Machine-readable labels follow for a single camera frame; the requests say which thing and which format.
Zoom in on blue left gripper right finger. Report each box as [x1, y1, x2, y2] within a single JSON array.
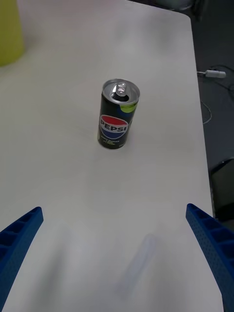
[[186, 203, 234, 312]]

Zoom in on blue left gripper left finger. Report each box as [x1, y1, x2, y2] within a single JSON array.
[[0, 206, 44, 312]]

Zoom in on black drink can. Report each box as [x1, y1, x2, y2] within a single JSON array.
[[97, 78, 141, 150]]

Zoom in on black box on floor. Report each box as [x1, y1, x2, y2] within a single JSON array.
[[210, 157, 234, 221]]

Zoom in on yellow-green plastic bin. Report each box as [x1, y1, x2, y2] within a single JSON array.
[[0, 0, 25, 67]]

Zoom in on white adapter with cable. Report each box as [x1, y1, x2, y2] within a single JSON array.
[[196, 65, 234, 91]]

